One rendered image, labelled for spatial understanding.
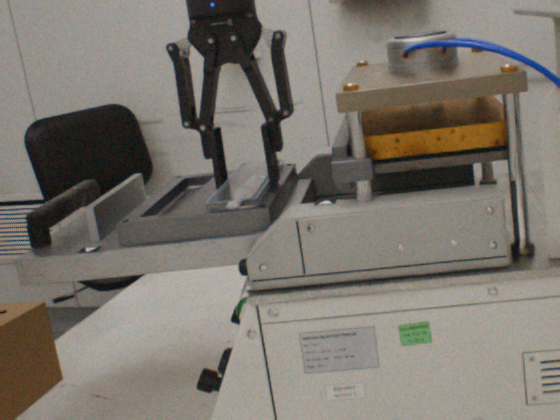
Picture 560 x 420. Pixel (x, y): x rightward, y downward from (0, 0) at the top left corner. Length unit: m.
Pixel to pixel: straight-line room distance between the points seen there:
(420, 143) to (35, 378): 0.59
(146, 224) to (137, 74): 1.96
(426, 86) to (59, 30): 2.32
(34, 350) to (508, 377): 0.60
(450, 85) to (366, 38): 1.69
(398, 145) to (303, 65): 1.73
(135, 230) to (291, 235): 0.19
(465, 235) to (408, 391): 0.17
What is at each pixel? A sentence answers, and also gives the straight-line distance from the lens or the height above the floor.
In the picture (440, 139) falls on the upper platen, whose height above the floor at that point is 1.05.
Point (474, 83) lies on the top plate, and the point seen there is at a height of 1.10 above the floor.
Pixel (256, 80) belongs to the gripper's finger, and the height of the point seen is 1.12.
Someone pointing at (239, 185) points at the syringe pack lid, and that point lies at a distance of 0.79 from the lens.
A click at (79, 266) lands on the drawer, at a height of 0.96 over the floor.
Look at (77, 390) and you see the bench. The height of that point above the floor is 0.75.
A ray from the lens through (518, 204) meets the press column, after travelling 0.68.
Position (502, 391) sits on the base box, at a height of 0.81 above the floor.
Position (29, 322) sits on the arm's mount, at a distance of 0.98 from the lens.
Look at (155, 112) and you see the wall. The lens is 2.69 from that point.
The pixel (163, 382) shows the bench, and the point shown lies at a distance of 0.96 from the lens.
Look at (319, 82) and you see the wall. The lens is 2.40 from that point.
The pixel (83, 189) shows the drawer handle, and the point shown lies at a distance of 0.92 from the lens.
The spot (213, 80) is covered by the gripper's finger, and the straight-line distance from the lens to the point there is 0.79.
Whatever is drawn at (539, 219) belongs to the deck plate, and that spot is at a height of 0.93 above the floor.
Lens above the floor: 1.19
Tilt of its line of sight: 12 degrees down
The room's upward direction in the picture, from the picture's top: 7 degrees counter-clockwise
